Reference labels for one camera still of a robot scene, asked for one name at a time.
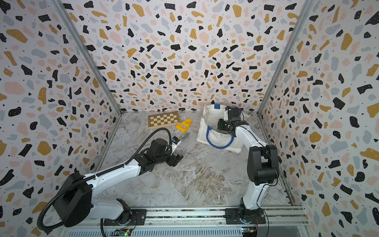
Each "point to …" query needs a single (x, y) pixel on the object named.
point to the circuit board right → (249, 231)
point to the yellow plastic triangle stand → (184, 125)
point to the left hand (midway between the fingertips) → (180, 152)
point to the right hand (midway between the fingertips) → (220, 123)
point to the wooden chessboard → (164, 119)
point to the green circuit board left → (123, 232)
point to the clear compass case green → (183, 136)
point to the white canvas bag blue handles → (209, 134)
